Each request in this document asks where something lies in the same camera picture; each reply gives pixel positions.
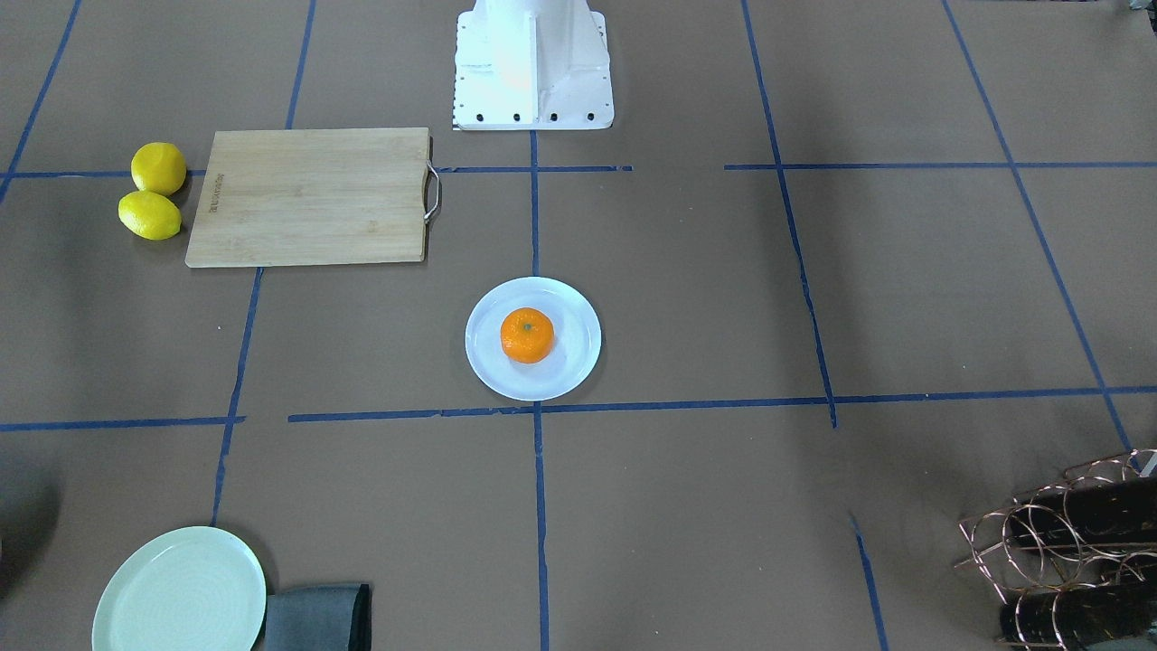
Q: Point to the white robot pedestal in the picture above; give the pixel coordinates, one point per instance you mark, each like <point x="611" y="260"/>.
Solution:
<point x="532" y="65"/>

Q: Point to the light green plate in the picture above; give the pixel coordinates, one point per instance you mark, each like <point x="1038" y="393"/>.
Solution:
<point x="194" y="588"/>

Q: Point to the copper wire bottle rack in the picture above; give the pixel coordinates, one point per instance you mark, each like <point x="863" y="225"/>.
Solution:
<point x="1072" y="562"/>

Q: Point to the green wine bottle front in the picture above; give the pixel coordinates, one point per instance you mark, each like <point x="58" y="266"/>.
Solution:
<point x="1120" y="617"/>

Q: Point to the yellow lemon near board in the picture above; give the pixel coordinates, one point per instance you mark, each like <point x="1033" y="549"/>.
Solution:
<point x="150" y="215"/>

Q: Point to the dark grey folded cloth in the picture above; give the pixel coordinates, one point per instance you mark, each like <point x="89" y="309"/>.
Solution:
<point x="320" y="617"/>

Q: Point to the green wine bottle middle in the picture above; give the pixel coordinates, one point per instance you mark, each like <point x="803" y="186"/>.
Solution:
<point x="1117" y="517"/>

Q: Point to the wooden cutting board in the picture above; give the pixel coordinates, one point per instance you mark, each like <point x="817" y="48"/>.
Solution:
<point x="296" y="197"/>

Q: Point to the green wine bottle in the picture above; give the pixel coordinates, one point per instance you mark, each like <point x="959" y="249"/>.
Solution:
<point x="1117" y="517"/>
<point x="1120" y="617"/>

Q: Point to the orange fruit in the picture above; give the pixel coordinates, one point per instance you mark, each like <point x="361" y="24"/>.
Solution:
<point x="527" y="335"/>

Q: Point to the light blue plate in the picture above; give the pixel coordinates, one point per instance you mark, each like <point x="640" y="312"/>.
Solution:
<point x="576" y="342"/>

